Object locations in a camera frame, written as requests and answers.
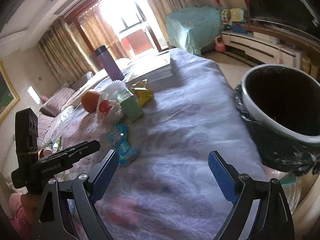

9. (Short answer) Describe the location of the yellow snack packet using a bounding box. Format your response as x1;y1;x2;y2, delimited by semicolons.
130;79;154;108

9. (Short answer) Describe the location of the white television cabinet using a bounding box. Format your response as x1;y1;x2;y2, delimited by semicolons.
221;22;320;81

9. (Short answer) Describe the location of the orange fruit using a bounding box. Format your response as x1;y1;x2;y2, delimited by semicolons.
81;89;101;113

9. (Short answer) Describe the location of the white trash bin black liner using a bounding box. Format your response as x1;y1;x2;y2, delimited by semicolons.
234;64;320;177

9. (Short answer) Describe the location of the person's left forearm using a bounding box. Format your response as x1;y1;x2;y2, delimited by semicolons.
7;192;38;233

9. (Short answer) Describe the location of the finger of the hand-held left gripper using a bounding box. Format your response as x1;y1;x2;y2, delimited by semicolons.
61;141;101;158

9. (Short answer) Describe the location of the gold framed picture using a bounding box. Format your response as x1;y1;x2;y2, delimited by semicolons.
0;60;21;125

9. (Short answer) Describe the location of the green snack packet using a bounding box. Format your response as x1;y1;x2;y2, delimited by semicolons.
117;87;144;123

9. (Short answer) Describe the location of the white plastic bag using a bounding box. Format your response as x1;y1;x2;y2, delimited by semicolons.
96;92;126;127

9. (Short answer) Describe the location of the wooden rack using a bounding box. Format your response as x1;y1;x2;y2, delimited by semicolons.
310;62;320;78

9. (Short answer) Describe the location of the grey sofa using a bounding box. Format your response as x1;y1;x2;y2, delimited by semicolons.
37;71;96;143

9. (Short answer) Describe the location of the yellow toy box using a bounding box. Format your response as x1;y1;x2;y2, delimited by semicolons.
230;8;247;22

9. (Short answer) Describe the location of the black television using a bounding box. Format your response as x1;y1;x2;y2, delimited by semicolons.
235;0;317;34

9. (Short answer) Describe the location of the stack of yellow jars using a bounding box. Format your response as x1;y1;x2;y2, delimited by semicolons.
301;56;312;73

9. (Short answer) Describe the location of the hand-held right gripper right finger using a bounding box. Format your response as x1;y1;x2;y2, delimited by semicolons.
208;151;295;240

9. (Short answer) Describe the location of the white toy basket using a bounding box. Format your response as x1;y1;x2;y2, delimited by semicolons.
221;8;232;26

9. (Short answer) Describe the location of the light blue snack packet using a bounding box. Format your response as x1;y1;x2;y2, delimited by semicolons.
108;123;137;166

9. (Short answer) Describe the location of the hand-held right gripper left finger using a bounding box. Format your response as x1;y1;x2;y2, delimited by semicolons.
31;149;119;240

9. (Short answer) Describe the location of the pink quilted pillow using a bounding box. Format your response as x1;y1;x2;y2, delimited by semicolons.
37;113;55;141
48;87;78;112

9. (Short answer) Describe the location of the pink rod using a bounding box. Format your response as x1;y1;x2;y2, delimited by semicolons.
243;0;252;33

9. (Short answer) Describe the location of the blue toy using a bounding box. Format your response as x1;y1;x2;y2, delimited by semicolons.
231;21;247;35

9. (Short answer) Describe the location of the teal cloth covered furniture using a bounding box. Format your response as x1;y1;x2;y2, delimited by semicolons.
165;6;227;57

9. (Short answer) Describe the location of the sheer brown curtain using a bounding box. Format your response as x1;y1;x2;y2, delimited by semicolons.
78;12;126;58

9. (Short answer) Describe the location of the stack of books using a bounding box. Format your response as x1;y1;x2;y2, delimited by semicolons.
124;50;174;84

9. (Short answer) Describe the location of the beige patterned curtain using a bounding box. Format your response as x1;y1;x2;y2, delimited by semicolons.
135;0;198;46
37;17;97;83

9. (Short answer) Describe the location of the purple thermos bottle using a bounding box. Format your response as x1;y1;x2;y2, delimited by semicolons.
94;44;125;81

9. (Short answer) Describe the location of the pink kettlebell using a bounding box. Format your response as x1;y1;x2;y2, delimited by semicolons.
214;35;227;53

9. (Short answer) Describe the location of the wooden sliding glass door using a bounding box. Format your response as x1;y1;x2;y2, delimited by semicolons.
63;0;171;58

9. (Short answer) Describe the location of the red and silver foil wrapper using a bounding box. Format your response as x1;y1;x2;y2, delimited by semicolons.
40;139;63;157

